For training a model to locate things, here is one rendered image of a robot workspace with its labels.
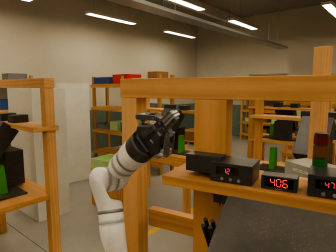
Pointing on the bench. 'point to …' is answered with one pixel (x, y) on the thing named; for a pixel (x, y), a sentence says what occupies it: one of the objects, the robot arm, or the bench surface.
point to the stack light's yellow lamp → (320, 152)
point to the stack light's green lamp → (319, 162)
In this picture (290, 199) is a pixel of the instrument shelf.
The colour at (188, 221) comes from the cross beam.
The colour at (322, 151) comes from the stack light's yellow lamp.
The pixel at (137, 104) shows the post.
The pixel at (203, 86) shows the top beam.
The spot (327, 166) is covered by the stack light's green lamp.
